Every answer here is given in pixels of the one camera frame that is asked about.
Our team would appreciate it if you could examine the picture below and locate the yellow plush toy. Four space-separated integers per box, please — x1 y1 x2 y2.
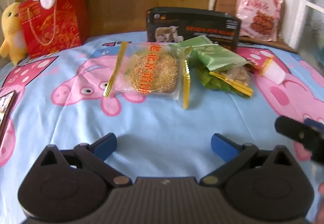
0 2 27 66

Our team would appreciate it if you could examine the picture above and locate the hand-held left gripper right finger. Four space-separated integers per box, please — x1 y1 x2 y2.
201 133 291 186

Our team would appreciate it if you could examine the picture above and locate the wooden side table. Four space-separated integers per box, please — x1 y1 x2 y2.
238 35 299 54

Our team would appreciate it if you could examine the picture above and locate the red and white snack packet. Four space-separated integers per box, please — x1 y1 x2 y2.
249 55 286 85

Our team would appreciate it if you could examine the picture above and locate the blue pig print blanket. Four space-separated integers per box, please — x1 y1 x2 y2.
0 29 324 224

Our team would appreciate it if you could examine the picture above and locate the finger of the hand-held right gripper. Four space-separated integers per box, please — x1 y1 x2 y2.
304 118 324 136
275 116 324 162

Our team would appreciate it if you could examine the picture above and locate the pink snack bag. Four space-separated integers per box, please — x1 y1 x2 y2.
234 0 284 42

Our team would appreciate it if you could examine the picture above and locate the red patterned gift bag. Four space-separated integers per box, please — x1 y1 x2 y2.
18 0 89 57

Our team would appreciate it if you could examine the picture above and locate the black sheep print box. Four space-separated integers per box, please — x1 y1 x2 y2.
146 7 242 52

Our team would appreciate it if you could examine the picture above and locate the light green snack packet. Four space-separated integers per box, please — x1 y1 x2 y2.
170 37 212 50
190 46 250 71

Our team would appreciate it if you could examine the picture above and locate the large sesame cake packet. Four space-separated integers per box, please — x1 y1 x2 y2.
103 41 193 110

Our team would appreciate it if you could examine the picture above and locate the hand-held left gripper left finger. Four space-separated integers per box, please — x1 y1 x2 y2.
38 133 132 188

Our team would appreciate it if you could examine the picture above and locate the white window frame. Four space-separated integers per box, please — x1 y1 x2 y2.
289 0 324 60

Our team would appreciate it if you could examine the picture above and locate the dark green snack packet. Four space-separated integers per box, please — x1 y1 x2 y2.
196 67 229 91

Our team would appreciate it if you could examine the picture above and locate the dark flat book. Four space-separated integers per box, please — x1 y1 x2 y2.
0 90 17 136

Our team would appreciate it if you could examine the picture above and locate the small gold-edged sesame packet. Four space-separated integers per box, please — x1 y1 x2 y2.
209 65 254 98

